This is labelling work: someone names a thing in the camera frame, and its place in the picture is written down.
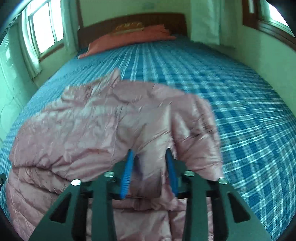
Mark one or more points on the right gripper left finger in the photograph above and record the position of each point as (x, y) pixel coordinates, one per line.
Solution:
(67, 217)

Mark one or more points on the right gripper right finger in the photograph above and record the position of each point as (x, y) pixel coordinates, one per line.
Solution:
(232, 218)

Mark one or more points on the pink quilted down jacket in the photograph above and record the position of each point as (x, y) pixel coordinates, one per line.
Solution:
(89, 129)

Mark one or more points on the blue plaid bed sheet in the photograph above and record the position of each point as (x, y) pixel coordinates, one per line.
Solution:
(257, 129)

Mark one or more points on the white wardrobe with circles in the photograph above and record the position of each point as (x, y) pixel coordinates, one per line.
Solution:
(17, 88)

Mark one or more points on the green curtain far left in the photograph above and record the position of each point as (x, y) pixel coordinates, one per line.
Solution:
(29, 53)

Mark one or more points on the red folded blanket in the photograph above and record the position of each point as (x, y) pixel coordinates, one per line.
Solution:
(112, 40)

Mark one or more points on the orange patterned pillow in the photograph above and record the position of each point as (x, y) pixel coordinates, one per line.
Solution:
(128, 28)

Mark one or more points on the green curtain right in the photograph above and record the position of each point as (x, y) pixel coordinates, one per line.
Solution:
(214, 22)

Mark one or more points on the dark wooden headboard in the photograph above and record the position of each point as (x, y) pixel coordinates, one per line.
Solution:
(174, 22)

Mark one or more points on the left window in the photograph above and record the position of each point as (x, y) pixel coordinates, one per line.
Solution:
(45, 26)

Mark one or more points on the window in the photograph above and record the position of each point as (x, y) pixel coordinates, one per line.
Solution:
(262, 16)
(45, 26)

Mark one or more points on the right window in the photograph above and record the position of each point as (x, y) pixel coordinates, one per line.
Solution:
(262, 16)

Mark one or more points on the green curtain beside headboard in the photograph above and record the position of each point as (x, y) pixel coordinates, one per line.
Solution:
(70, 25)

